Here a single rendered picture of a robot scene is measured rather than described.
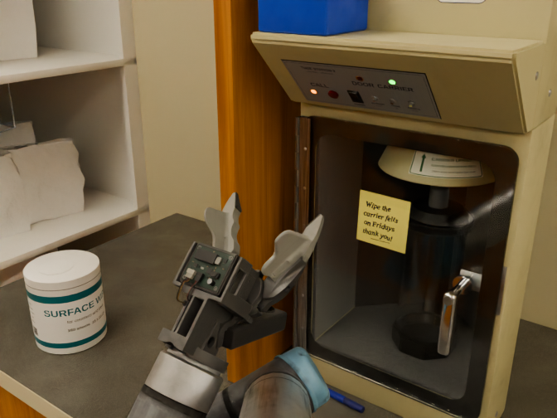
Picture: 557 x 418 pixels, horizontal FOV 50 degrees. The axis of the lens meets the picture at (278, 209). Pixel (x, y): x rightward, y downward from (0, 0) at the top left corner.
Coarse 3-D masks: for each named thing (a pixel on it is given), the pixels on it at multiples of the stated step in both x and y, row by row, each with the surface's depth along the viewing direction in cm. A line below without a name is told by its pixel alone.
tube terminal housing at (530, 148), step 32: (384, 0) 74; (416, 0) 72; (512, 0) 65; (544, 0) 64; (416, 32) 73; (448, 32) 71; (480, 32) 68; (512, 32) 66; (544, 32) 65; (544, 64) 66; (544, 96) 69; (416, 128) 77; (448, 128) 74; (544, 128) 73; (544, 160) 77; (512, 224) 73; (512, 256) 74; (512, 288) 78; (512, 320) 83; (512, 352) 89; (352, 384) 96; (416, 416) 91; (448, 416) 87; (480, 416) 84
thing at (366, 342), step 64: (320, 128) 84; (384, 128) 78; (320, 192) 87; (384, 192) 81; (448, 192) 75; (512, 192) 70; (320, 256) 91; (384, 256) 84; (448, 256) 78; (320, 320) 95; (384, 320) 87; (384, 384) 91; (448, 384) 84
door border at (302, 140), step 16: (304, 128) 85; (304, 144) 86; (304, 160) 87; (304, 176) 88; (304, 192) 89; (304, 208) 90; (304, 224) 91; (304, 272) 94; (304, 288) 95; (304, 304) 96; (304, 320) 97; (304, 336) 98
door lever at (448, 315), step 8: (456, 280) 78; (464, 280) 77; (456, 288) 76; (464, 288) 77; (448, 296) 74; (456, 296) 74; (448, 304) 74; (456, 304) 75; (448, 312) 75; (456, 312) 76; (448, 320) 75; (440, 328) 76; (448, 328) 75; (440, 336) 76; (448, 336) 76; (440, 344) 77; (448, 344) 76; (440, 352) 77; (448, 352) 77
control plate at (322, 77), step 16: (288, 64) 75; (304, 64) 73; (320, 64) 71; (304, 80) 77; (320, 80) 75; (336, 80) 73; (352, 80) 72; (368, 80) 70; (384, 80) 69; (400, 80) 67; (416, 80) 66; (304, 96) 81; (320, 96) 79; (368, 96) 73; (384, 96) 72; (400, 96) 70; (416, 96) 69; (432, 96) 67; (400, 112) 73; (416, 112) 72; (432, 112) 70
